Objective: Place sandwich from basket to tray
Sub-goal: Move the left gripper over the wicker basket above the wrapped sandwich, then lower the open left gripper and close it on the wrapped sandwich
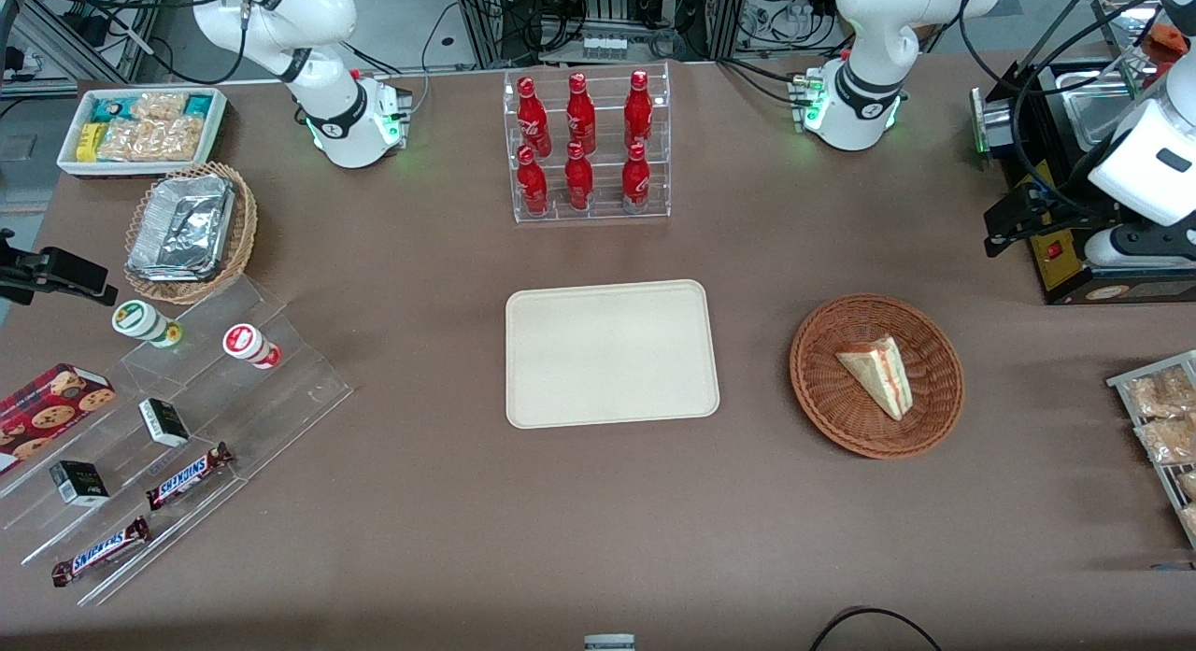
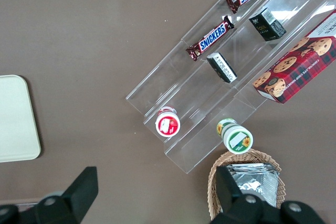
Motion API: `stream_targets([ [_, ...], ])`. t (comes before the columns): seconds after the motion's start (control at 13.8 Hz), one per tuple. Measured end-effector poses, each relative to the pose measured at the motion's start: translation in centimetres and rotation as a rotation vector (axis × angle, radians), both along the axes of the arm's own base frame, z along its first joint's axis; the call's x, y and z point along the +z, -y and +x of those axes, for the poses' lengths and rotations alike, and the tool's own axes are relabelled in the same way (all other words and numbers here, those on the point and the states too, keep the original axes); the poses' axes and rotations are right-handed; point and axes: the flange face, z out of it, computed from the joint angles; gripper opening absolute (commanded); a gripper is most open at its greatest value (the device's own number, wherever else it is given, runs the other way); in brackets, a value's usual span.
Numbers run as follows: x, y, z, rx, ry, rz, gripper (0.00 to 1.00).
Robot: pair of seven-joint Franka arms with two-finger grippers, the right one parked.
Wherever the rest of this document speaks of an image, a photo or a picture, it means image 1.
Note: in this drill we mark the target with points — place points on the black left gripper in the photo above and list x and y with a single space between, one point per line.
1068 200

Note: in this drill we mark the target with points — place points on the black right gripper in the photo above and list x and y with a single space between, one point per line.
17 274

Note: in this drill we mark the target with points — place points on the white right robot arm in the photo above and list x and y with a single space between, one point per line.
318 35

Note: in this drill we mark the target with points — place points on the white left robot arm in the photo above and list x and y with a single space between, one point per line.
869 35

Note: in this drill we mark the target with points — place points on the light wicker basket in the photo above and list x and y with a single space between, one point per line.
241 231

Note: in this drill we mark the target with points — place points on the tray of packaged crackers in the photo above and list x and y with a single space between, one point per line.
1126 382

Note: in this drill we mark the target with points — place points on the triangular wrapped sandwich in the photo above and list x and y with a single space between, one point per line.
878 375

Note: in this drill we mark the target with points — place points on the brown wicker basket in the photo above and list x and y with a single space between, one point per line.
832 389

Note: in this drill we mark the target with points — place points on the beige plastic tray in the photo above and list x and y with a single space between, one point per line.
612 354

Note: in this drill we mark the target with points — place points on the green lid yogurt cup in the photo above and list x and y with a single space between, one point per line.
138 319

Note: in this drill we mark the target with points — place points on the white rectangular snack bin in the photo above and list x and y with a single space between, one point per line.
70 163

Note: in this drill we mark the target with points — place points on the stacked foil containers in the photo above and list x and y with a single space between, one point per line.
182 229

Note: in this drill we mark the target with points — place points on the yellow snack packet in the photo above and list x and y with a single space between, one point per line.
88 142

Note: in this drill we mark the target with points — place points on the red tartan cookie box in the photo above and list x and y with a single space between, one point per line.
51 408

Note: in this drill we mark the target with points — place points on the large clear cracker bag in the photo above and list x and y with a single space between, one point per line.
149 139

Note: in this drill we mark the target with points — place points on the teal snack packet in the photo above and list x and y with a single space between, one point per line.
110 107
198 104

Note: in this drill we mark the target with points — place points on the small black carton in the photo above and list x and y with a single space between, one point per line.
78 484
164 423

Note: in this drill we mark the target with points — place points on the red lid yogurt cup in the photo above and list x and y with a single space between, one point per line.
245 341

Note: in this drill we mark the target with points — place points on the small clear cracker bag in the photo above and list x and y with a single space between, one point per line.
159 106

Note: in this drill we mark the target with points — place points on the clear bag of pastries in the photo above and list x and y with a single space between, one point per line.
1168 441
1188 485
1159 394
1190 520

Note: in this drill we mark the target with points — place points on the clear acrylic stepped stand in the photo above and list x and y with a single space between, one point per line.
271 399

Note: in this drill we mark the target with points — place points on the Snickers chocolate bar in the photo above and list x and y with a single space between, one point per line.
100 551
190 475

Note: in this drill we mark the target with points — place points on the red cola bottle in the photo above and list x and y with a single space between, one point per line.
638 114
580 119
578 182
533 186
533 123
635 182

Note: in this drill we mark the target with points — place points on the clear acrylic bottle rack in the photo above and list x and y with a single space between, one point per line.
607 179

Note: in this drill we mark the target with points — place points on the small grey device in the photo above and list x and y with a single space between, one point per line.
609 643

